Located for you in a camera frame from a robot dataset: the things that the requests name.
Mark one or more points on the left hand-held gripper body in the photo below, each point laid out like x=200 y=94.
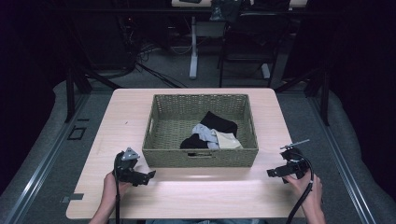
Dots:
x=128 y=169

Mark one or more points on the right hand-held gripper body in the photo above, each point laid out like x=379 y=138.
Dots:
x=294 y=163

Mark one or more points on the person's left hand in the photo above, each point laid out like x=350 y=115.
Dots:
x=112 y=186

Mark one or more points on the person's right hand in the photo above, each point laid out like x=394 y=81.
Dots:
x=306 y=191

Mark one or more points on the green woven basket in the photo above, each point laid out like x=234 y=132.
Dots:
x=168 y=124

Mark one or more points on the beige cloth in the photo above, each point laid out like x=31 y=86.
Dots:
x=228 y=140

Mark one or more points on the grey cloth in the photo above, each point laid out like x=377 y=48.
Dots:
x=205 y=132

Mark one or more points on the black cloth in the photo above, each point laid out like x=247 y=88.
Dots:
x=219 y=121

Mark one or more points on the black metal stand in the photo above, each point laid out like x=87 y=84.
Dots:
x=74 y=84
x=320 y=90

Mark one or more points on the black chair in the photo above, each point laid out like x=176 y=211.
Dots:
x=252 y=37

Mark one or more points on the white desk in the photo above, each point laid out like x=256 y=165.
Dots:
x=193 y=46

